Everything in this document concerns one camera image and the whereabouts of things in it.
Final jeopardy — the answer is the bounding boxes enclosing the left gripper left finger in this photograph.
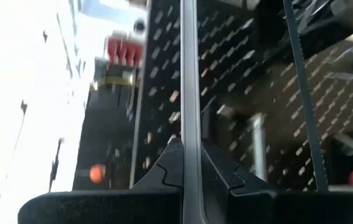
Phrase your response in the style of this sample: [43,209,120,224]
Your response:
[131,138,184,191]

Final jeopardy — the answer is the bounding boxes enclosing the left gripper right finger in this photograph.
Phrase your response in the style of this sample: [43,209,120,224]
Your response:
[201,140,275,224]

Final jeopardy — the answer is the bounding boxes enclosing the grey hacksaw black handle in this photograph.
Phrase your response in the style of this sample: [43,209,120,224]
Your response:
[181,0,329,224]

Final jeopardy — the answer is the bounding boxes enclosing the chrome zigzag peg hook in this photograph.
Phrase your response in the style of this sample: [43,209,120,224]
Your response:
[297,0,324,20]

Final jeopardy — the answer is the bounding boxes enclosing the black metal pegboard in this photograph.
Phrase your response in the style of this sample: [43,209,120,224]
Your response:
[129,0,353,192]

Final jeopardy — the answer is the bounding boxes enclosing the red storage bins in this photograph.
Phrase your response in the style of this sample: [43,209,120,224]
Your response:
[106,35,144,68]

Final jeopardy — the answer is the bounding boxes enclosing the small black pegboard bin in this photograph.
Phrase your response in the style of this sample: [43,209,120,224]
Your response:
[253,0,353,60]

